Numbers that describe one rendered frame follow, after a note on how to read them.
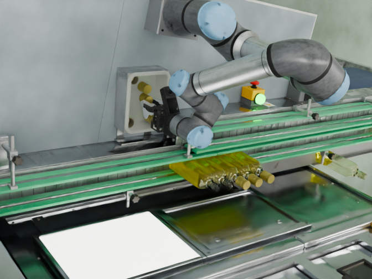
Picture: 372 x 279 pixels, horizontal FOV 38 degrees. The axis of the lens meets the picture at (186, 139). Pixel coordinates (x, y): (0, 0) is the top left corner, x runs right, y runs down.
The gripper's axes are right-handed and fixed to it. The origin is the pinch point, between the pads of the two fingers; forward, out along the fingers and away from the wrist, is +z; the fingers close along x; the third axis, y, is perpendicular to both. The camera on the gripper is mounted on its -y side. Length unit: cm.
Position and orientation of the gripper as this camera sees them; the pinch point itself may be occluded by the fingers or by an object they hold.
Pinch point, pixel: (148, 100)
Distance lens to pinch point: 198.8
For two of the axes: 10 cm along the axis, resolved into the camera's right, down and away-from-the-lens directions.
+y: -0.9, 9.3, 3.6
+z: -5.7, -3.5, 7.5
